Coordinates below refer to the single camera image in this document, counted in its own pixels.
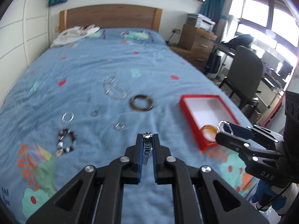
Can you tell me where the silver twisted ring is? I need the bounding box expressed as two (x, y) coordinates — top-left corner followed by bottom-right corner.
(216, 120), (234, 136)

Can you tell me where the amber resin bangle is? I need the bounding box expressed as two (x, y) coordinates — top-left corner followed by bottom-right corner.
(201, 124), (218, 143)

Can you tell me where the dark wooden bead bracelet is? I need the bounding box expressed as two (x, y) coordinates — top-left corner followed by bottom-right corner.
(55, 128), (78, 157)

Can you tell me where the silver wrist watch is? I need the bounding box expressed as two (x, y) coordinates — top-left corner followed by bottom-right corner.
(142, 133), (152, 165)

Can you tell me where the dark tortoiseshell bangle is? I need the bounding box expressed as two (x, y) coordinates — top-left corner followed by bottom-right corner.
(130, 95), (155, 112)

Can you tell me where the silver chain necklace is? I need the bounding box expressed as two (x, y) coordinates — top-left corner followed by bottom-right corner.
(103, 75), (127, 101)

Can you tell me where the red jewelry box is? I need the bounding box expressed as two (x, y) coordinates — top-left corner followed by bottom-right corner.
(179, 95), (240, 150)

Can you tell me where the right hand blue white glove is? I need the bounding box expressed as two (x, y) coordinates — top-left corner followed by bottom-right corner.
(251, 180), (298, 216)

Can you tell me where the desk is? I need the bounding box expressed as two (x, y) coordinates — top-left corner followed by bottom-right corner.
(213, 43), (286, 110)

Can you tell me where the grey desk chair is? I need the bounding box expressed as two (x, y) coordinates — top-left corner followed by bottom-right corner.
(219, 46), (265, 119)

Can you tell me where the low wooden nightstand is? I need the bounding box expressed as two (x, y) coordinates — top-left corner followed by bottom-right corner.
(169, 45), (209, 72)

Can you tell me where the blue patterned bedspread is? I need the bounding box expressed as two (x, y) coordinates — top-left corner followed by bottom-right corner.
(1, 29), (257, 223)

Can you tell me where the black backpack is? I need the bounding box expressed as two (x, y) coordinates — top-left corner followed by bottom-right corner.
(221, 34), (254, 50)

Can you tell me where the wooden drawer cabinet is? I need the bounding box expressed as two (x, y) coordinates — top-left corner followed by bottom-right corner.
(178, 24), (217, 56)

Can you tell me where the white printer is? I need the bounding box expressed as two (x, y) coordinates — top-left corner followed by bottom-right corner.
(186, 13), (215, 33)

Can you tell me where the teal curtain right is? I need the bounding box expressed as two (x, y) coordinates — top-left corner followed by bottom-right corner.
(199, 0), (237, 25)

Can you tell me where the white clothing on bed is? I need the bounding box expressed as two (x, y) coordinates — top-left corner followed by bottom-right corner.
(51, 24), (100, 48)

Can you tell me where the wooden headboard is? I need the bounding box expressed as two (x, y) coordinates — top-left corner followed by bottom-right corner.
(59, 4), (163, 32)

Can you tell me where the white wardrobe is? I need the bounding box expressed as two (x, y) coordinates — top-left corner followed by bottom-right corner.
(1, 0), (50, 104)

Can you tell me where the silver twisted ring bracelet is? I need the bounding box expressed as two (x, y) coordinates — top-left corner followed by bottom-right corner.
(61, 111), (75, 125)

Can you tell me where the wall power socket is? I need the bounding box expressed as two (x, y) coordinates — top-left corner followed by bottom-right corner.
(172, 28), (181, 34)

